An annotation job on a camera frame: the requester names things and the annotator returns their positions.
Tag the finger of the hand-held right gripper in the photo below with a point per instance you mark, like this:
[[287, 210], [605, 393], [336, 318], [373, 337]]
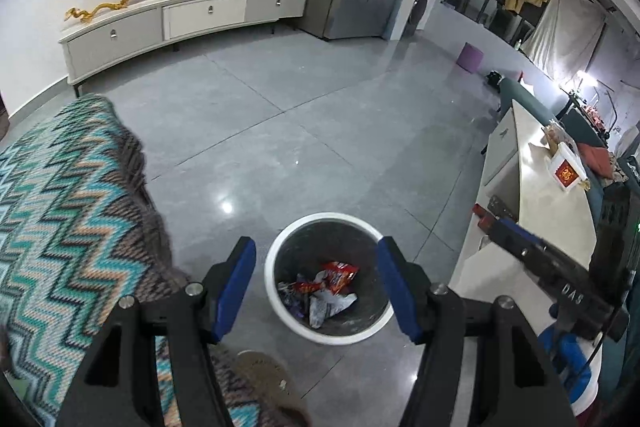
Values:
[[520, 242], [501, 207]]

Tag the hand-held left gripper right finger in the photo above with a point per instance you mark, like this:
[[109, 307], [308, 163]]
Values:
[[400, 292]]

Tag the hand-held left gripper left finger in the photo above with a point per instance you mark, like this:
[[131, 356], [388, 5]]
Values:
[[235, 287]]

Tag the red packet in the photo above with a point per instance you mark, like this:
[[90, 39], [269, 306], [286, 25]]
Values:
[[483, 216]]

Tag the white round trash bin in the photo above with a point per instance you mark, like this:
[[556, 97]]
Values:
[[272, 277]]

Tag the purple plastic bag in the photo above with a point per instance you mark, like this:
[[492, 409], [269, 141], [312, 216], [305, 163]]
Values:
[[295, 302]]

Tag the red foil snack wrapper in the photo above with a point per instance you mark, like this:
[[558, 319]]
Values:
[[337, 274]]

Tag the person's right hand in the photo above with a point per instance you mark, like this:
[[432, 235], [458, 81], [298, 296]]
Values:
[[567, 352]]

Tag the white coffee table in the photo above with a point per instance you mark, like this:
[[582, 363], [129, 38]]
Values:
[[545, 207]]

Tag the red white box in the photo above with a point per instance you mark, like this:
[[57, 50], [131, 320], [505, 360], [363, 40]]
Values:
[[566, 169]]

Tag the snack bag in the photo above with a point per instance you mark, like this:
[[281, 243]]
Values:
[[554, 137]]

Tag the beige slipper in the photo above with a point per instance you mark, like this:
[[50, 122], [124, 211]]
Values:
[[265, 377]]

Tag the orange cushion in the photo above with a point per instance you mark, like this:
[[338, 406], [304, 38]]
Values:
[[595, 159]]

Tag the teal sofa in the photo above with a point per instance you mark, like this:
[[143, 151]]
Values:
[[580, 127]]

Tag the purple stool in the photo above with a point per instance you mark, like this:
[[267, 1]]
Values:
[[470, 57]]

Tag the zigzag knitted blanket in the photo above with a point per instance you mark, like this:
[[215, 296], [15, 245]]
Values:
[[65, 227]]

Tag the white hanging sheet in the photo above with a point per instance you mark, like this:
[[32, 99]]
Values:
[[565, 37]]

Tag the white grey tv cabinet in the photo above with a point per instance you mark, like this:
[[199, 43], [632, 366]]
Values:
[[200, 19]]

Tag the golden dragon figurine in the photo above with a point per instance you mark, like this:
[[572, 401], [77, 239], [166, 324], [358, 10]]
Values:
[[107, 6]]

